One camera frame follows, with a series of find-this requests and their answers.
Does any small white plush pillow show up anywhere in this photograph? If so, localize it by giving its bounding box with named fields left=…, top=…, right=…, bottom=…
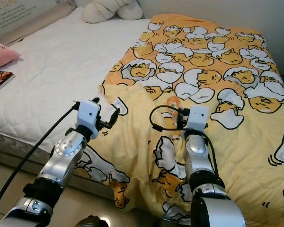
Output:
left=117, top=1, right=144, bottom=21

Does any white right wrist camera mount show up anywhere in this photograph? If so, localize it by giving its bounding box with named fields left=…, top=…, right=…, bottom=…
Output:
left=184, top=105, right=209, bottom=135

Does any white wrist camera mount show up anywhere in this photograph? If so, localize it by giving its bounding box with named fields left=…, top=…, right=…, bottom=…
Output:
left=184, top=105, right=209, bottom=135
left=75, top=100, right=103, bottom=140

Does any yellow egg cartoon blanket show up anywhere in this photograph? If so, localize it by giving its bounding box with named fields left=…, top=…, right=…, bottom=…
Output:
left=94, top=14, right=284, bottom=227

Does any robot left leg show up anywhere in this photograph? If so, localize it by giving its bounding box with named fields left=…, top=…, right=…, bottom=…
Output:
left=76, top=215, right=110, bottom=227

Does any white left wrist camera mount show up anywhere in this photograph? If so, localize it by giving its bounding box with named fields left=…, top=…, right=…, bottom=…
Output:
left=75, top=100, right=103, bottom=140

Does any orange drink plastic bottle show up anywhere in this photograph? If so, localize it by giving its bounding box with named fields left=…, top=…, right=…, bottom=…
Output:
left=165, top=96, right=186, bottom=139

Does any dark red cover book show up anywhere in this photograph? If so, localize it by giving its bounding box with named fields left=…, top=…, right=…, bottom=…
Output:
left=0, top=69, right=16, bottom=94

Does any white quilted mattress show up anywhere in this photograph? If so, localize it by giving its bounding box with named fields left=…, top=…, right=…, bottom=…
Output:
left=0, top=18, right=153, bottom=153

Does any pink pillow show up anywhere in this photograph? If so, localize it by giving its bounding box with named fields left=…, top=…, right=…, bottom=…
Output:
left=0, top=40, right=21, bottom=71

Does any beige padded headboard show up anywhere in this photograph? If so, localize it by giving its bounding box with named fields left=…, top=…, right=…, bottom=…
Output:
left=0, top=4, right=77, bottom=47

